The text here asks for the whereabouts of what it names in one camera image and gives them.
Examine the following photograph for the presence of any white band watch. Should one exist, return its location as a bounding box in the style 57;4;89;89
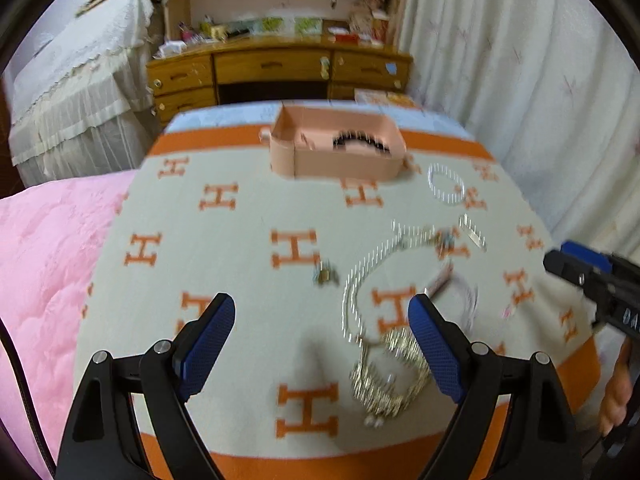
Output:
423;262;480;337

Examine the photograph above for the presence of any gold tiara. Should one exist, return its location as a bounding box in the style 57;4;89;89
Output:
349;326;431;429

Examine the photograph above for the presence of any silver chain necklace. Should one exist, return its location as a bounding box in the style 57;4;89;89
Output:
340;219;452;346

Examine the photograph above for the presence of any pink jewelry tray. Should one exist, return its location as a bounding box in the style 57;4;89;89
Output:
258;108;407;182

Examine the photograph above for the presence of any right hand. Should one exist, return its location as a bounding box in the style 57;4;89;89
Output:
599;339;634;437

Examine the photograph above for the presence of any silver hair clip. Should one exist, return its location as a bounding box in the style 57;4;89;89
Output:
459;214;487;252

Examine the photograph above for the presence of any pink quilt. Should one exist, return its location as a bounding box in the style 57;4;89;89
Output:
0;171;134;453

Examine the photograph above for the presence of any orange H pattern blanket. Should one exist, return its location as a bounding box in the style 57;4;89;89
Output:
75;126;600;479

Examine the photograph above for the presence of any white curtain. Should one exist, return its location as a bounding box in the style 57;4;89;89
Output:
398;0;639;259

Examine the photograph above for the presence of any blue tree pattern sheet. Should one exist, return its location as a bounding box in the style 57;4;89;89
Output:
164;101;475;141

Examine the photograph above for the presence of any small gold earring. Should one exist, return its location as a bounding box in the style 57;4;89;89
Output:
312;260;340;286

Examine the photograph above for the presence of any stack of magazines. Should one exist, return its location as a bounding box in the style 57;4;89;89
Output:
354;89;420;110

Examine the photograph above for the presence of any white lace covered furniture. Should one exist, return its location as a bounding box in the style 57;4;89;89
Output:
9;0;166;186

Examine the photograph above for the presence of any wooden desk with drawers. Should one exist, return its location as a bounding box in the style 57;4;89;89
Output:
146;0;412;126

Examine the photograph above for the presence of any black cable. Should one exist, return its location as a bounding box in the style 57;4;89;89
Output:
0;316;58;480

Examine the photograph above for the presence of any pearl bracelet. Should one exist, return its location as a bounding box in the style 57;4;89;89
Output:
426;161;468;207

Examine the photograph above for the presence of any black bead bracelet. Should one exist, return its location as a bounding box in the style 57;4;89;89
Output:
331;130;393;155

